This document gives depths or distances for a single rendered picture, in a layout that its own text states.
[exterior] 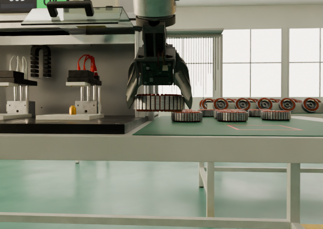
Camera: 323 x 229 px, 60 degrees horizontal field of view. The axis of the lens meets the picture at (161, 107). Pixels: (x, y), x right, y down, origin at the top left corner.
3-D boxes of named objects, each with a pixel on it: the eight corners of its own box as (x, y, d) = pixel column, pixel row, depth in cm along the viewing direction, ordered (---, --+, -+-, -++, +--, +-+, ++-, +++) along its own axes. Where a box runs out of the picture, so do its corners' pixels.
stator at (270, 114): (254, 119, 116) (255, 110, 116) (279, 119, 119) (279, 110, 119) (271, 120, 105) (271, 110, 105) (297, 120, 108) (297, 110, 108)
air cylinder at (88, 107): (96, 116, 95) (96, 100, 95) (75, 116, 96) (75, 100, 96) (101, 116, 100) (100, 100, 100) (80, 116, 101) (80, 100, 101)
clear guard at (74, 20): (118, 23, 67) (118, -2, 67) (20, 25, 68) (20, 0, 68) (137, 49, 99) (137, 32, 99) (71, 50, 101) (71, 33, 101)
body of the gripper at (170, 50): (135, 88, 52) (130, 23, 46) (141, 69, 59) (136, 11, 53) (176, 89, 52) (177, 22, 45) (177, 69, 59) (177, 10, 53)
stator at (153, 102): (185, 112, 56) (185, 93, 56) (130, 111, 56) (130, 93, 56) (184, 111, 67) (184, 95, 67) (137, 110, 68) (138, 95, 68)
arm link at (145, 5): (135, -14, 51) (180, -15, 51) (137, 12, 53) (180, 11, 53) (129, -7, 45) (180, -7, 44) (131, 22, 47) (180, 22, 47)
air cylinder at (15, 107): (28, 116, 97) (28, 100, 97) (6, 116, 97) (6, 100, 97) (35, 116, 102) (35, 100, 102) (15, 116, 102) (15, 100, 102)
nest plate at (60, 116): (89, 120, 76) (89, 115, 76) (35, 120, 77) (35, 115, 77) (104, 117, 91) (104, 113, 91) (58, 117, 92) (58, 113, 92)
